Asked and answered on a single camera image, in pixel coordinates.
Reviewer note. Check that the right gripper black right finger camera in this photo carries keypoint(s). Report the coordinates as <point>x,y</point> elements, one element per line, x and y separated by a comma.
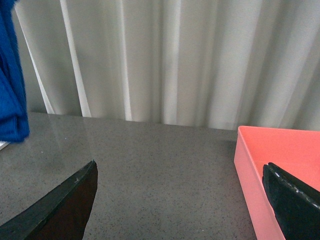
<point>296,205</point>

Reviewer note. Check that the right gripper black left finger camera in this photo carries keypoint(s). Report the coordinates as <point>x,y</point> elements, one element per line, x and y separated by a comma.
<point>62,214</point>

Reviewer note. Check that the blue microfiber cloth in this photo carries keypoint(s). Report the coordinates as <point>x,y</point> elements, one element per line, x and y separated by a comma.
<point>14,125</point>

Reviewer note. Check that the pink plastic box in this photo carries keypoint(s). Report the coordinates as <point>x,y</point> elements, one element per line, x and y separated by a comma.
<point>295,151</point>

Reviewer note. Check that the white rack with wooden bars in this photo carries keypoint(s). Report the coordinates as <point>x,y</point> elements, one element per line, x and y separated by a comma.
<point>3,144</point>

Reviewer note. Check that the white pleated curtain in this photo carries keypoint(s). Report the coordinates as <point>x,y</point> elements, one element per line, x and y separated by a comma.
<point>208,63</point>

